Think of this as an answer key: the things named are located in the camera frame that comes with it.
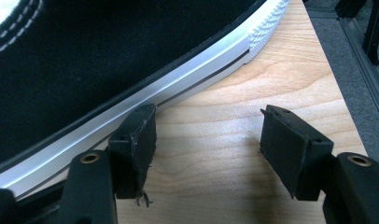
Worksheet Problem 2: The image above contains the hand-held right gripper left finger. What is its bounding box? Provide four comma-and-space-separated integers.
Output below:
107, 103, 158, 208

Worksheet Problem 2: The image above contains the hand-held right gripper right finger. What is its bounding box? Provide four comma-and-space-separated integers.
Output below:
259, 104, 335, 202

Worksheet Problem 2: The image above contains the black white canvas sneaker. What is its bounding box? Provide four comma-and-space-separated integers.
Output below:
0, 0, 290, 200

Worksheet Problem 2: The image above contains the black metal stand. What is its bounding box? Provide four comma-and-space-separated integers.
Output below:
334, 0, 379, 67

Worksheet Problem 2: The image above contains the grey metal rail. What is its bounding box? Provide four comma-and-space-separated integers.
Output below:
305, 6, 379, 129

